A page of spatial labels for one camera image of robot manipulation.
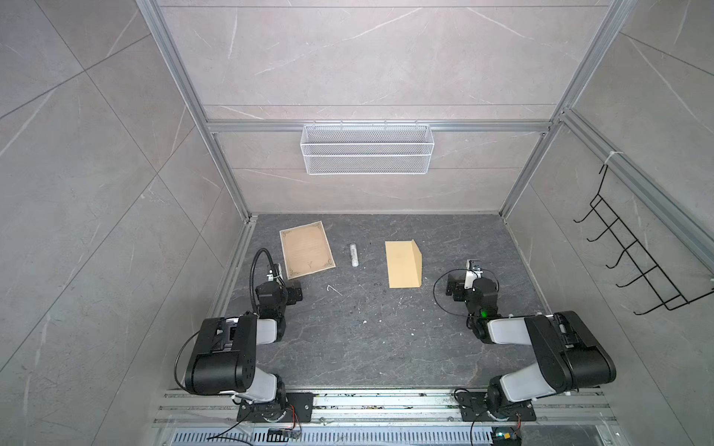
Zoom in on tan bordered letter paper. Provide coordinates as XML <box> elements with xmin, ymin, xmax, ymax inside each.
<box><xmin>279</xmin><ymin>221</ymin><xmax>336</xmax><ymax>280</ymax></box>

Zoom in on yellow kraft envelope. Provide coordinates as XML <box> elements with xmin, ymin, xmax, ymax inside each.
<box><xmin>385</xmin><ymin>240</ymin><xmax>422</xmax><ymax>289</ymax></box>

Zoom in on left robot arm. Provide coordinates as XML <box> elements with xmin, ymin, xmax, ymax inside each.
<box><xmin>181</xmin><ymin>280</ymin><xmax>303</xmax><ymax>417</ymax></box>

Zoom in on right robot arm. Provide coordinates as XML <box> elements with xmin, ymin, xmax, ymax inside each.
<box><xmin>446</xmin><ymin>269</ymin><xmax>617</xmax><ymax>421</ymax></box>

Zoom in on white glue stick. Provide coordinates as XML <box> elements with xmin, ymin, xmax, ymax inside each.
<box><xmin>350</xmin><ymin>243</ymin><xmax>360</xmax><ymax>268</ymax></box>

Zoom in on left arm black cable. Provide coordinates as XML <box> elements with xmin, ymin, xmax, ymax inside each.
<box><xmin>249</xmin><ymin>247</ymin><xmax>278</xmax><ymax>313</ymax></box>

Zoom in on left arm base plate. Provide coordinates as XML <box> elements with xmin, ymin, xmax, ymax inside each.
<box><xmin>234</xmin><ymin>392</ymin><xmax>315</xmax><ymax>424</ymax></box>

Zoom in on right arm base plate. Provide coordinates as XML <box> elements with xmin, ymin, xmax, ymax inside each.
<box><xmin>452</xmin><ymin>388</ymin><xmax>537</xmax><ymax>422</ymax></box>

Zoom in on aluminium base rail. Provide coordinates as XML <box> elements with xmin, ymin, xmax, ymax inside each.
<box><xmin>145</xmin><ymin>388</ymin><xmax>628</xmax><ymax>445</ymax></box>

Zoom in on white wire mesh basket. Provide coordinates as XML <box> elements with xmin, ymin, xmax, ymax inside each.
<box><xmin>300</xmin><ymin>124</ymin><xmax>435</xmax><ymax>176</ymax></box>

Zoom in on black wire hook rack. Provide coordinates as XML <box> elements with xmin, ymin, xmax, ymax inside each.
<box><xmin>573</xmin><ymin>165</ymin><xmax>713</xmax><ymax>316</ymax></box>

